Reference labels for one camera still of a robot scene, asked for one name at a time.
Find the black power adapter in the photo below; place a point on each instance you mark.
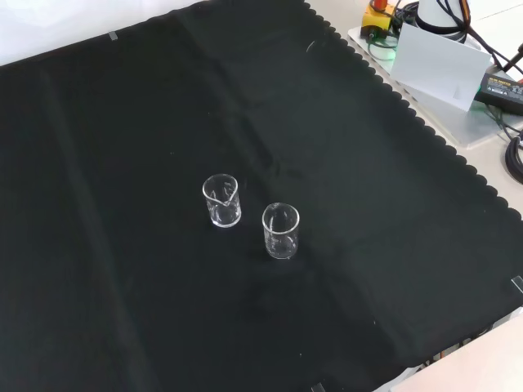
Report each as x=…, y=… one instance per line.
x=500, y=87

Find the pale base board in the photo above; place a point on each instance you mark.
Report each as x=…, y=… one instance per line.
x=449, y=122

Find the white folded card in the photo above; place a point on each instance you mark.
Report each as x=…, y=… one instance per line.
x=437, y=61

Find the clear glass beaker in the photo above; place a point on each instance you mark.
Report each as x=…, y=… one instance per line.
x=222, y=216
x=280, y=245

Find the clear tape piece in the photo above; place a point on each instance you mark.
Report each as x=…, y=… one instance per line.
x=318, y=387
x=517, y=284
x=113, y=36

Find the yellow stop button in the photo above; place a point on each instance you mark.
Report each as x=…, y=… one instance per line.
x=374, y=18

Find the black cloth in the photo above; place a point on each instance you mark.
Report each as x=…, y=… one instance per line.
x=122, y=204

